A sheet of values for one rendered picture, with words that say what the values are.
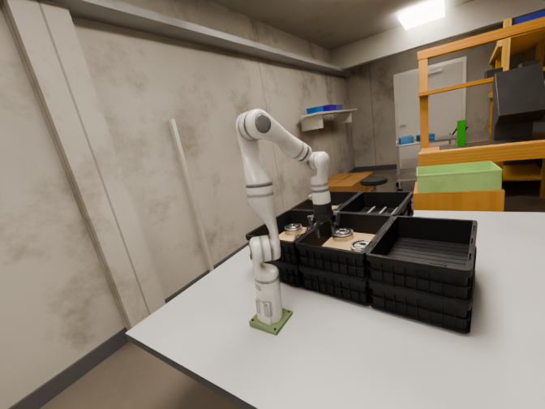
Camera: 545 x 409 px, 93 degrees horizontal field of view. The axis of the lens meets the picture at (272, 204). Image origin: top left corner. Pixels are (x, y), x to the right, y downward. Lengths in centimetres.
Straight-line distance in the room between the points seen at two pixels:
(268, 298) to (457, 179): 216
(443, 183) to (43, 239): 307
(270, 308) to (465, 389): 57
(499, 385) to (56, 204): 229
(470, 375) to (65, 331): 223
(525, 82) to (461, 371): 302
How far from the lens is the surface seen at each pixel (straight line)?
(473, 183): 279
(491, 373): 98
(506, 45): 456
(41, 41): 228
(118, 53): 262
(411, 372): 92
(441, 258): 118
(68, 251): 226
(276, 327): 104
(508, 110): 342
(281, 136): 88
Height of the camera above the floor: 139
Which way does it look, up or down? 15 degrees down
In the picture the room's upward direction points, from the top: 10 degrees counter-clockwise
